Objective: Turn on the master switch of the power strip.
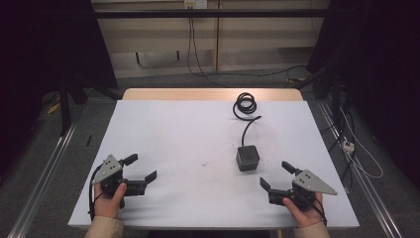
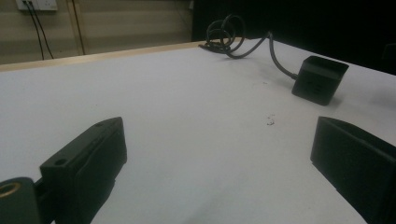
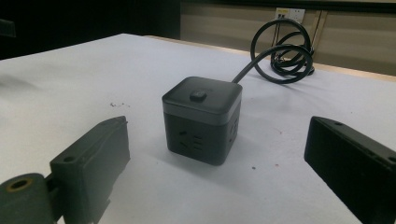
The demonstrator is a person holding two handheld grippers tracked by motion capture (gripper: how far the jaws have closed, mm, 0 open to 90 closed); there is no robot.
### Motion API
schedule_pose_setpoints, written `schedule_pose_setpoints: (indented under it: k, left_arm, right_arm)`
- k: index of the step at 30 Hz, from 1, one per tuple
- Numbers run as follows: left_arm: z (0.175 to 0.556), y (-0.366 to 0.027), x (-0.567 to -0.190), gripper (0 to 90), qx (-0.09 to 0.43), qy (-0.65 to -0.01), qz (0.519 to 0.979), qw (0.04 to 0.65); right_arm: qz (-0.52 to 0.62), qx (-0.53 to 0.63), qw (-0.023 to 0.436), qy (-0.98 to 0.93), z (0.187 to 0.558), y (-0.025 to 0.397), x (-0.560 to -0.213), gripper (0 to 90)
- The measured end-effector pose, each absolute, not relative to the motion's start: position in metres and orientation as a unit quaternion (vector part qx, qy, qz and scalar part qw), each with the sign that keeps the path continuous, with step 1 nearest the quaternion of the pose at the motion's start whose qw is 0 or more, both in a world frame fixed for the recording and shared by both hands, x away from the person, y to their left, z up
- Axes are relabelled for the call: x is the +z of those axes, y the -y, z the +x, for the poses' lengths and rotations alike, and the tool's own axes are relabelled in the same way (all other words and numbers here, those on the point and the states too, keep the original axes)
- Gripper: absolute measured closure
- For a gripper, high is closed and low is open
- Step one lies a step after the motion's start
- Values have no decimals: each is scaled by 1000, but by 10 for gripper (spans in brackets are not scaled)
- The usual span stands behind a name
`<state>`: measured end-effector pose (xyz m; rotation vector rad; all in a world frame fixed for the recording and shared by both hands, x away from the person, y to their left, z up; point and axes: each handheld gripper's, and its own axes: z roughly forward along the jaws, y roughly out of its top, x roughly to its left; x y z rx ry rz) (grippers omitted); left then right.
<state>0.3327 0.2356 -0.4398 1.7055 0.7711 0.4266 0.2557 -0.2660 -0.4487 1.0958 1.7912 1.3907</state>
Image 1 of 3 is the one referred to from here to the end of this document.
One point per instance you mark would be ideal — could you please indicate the aluminium floor rail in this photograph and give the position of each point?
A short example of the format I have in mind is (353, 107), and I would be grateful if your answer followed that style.
(373, 195)
(39, 185)

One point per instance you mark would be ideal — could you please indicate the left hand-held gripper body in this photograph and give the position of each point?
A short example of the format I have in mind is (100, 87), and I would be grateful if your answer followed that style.
(107, 167)

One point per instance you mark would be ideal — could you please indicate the person's right hand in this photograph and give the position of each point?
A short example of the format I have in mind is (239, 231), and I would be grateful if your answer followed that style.
(307, 218)

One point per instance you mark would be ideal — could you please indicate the yellow floor tape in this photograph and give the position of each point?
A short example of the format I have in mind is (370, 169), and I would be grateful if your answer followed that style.
(53, 108)

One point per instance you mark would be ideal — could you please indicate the wall power outlet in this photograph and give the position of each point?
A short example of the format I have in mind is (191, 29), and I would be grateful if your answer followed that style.
(195, 4)

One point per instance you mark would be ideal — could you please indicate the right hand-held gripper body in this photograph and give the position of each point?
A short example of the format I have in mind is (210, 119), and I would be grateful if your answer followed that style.
(310, 183)

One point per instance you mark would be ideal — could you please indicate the black cube device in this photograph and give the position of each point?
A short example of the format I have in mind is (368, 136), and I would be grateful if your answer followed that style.
(247, 158)

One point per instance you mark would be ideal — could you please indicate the white power plug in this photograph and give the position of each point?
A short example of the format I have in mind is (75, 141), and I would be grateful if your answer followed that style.
(348, 146)

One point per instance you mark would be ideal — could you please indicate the black metal stand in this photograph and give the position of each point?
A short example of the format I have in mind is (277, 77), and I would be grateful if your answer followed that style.
(65, 109)

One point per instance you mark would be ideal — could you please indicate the black curtain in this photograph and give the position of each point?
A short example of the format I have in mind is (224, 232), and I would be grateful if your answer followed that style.
(43, 43)
(379, 49)

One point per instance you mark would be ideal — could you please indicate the small black floor object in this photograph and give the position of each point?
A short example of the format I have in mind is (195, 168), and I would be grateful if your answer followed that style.
(88, 140)

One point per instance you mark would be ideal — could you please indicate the person's left hand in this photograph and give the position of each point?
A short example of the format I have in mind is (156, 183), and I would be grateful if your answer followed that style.
(106, 206)

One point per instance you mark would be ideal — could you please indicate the white table cover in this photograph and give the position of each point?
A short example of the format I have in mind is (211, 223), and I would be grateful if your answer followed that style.
(185, 139)

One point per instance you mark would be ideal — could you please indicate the black horizontal metal bar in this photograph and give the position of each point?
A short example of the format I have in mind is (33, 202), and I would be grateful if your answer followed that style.
(211, 13)

